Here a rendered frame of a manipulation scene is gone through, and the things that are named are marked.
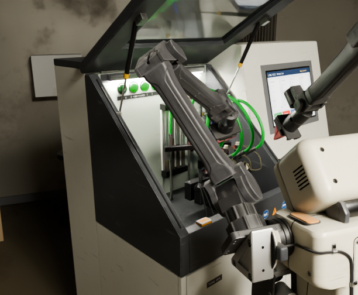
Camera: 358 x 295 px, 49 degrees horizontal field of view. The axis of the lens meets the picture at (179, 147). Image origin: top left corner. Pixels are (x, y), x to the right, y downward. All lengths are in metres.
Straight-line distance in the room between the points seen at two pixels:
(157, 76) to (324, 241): 0.50
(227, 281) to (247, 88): 0.89
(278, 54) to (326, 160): 1.34
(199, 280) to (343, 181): 0.79
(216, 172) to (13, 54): 3.17
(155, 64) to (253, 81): 1.11
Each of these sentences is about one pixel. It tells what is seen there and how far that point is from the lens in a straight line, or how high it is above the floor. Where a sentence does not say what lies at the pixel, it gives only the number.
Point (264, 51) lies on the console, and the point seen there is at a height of 1.51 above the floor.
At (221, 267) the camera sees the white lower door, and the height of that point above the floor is 0.74.
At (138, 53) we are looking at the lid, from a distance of 1.62.
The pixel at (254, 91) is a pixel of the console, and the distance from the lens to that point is 1.96.
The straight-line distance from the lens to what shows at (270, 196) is 1.69.
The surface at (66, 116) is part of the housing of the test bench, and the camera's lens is 1.86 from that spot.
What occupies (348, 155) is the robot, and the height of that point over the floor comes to 1.35.
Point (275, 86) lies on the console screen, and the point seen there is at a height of 1.34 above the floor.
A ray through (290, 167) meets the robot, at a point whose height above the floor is 1.32.
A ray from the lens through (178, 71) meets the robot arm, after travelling 1.02.
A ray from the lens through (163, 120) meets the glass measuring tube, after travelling 1.85.
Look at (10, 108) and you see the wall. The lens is 3.96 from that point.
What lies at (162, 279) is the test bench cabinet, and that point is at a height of 0.73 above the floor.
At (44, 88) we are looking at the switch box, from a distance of 3.75.
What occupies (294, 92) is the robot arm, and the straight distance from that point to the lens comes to 1.42.
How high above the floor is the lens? 1.61
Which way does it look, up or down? 17 degrees down
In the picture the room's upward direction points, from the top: 1 degrees counter-clockwise
